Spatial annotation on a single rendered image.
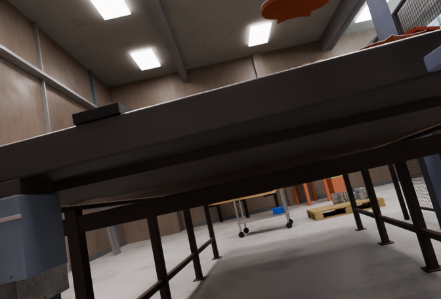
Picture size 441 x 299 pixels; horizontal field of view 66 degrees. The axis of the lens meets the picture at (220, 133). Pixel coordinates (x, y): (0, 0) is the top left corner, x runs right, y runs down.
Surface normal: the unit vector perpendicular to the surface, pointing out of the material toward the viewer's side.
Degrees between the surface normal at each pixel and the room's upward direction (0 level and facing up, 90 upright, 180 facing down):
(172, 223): 90
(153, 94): 90
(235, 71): 90
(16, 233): 90
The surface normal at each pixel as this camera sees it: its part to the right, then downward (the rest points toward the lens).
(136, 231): -0.04, -0.18
